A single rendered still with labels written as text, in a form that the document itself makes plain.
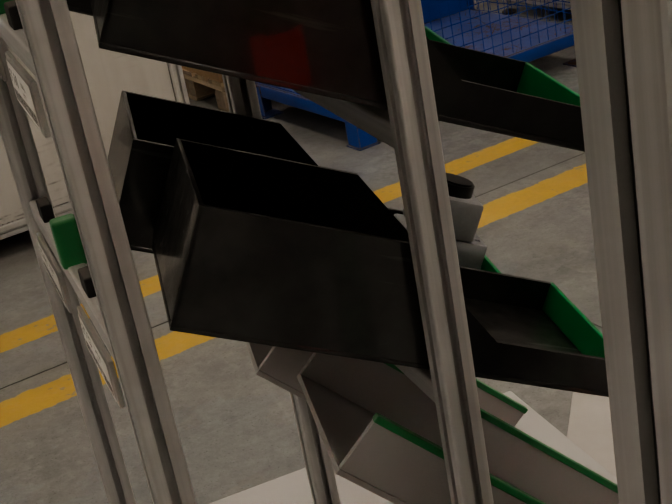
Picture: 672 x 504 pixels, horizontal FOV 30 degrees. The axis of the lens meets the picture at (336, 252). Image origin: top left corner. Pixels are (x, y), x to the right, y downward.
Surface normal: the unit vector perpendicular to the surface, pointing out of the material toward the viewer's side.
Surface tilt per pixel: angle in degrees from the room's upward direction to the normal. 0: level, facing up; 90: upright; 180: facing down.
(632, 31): 90
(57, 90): 90
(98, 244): 90
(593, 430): 0
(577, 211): 0
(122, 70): 90
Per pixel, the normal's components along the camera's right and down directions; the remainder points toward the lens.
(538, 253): -0.17, -0.91
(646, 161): -0.91, 0.29
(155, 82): 0.51, 0.26
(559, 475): 0.21, 0.36
